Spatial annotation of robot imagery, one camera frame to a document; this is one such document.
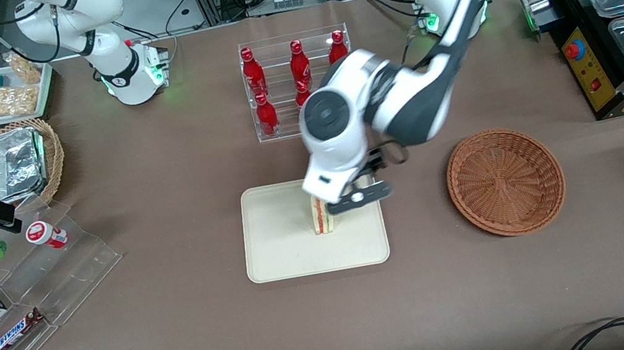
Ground clear acrylic bottle rack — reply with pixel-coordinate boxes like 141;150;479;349
236;22;364;145

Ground red snack cup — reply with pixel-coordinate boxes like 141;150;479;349
23;217;71;254

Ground cream plastic tray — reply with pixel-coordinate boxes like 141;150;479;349
234;166;393;286

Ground aluminium foil containers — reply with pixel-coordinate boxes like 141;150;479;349
0;124;53;205

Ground rice cracker snack bag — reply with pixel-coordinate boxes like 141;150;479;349
0;82;41;119

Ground clear bag of peanuts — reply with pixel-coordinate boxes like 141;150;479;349
4;48;45;88

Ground brown wicker basket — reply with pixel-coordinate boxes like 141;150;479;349
440;118;573;246

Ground red cola bottle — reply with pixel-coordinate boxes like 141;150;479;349
239;45;269;99
325;29;351;67
293;79;314;109
286;38;315;88
254;90;282;140

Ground triangular sandwich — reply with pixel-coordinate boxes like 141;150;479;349
308;192;339;237

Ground Snickers chocolate bar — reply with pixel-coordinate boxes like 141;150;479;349
0;306;51;350

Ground light tan wicker basket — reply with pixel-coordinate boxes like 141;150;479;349
0;114;72;214

